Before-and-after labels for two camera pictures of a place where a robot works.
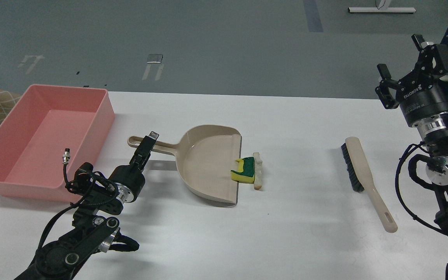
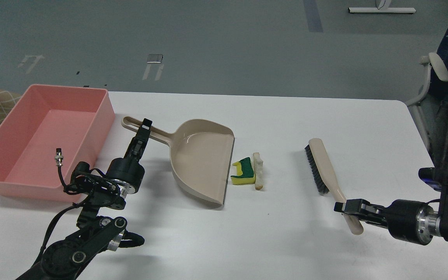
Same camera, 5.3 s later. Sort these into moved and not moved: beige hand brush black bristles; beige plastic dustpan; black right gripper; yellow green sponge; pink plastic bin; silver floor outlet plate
Moved: beige plastic dustpan; beige hand brush black bristles; black right gripper
Not moved: pink plastic bin; silver floor outlet plate; yellow green sponge
